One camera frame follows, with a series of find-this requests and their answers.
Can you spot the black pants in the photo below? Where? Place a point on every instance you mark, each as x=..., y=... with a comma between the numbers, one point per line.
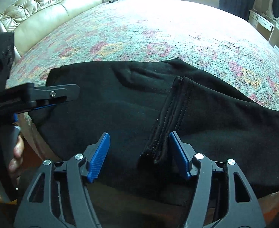
x=139, y=104

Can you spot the left hand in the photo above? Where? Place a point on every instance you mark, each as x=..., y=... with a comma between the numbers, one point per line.
x=14, y=166

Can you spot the white dressing table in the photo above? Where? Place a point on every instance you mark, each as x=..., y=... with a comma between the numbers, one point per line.
x=265, y=27

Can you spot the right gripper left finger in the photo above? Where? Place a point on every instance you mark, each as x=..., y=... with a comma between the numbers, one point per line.
x=57, y=195

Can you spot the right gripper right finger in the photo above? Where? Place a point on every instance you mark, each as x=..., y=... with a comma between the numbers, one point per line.
x=222, y=196

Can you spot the cream tufted headboard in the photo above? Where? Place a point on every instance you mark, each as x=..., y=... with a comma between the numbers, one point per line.
x=33, y=20

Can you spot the floral bedspread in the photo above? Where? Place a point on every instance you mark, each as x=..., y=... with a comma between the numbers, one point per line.
x=156, y=30

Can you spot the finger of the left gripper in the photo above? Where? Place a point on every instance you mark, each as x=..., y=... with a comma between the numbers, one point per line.
x=49, y=95
x=41, y=106

